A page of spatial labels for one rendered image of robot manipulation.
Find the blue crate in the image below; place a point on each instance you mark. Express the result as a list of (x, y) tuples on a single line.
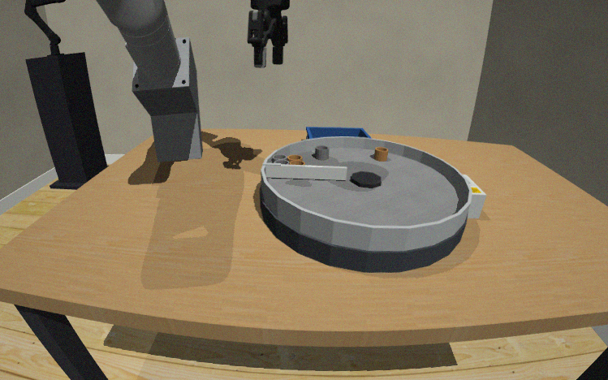
[(317, 132)]

